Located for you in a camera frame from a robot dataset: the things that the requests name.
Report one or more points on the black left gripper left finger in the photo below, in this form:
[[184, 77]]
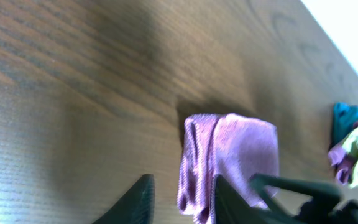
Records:
[[136, 206]]

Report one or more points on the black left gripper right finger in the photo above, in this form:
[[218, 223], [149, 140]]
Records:
[[230, 208]]

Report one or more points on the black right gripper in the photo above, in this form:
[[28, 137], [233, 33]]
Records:
[[321, 209]]

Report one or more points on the purple microfiber cloth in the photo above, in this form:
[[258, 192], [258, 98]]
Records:
[[233, 146]]

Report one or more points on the purple cloth in pile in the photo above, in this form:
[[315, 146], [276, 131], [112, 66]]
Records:
[[343, 163]]

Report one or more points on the blue cloth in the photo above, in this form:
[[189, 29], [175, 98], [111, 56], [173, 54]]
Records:
[[344, 117]]

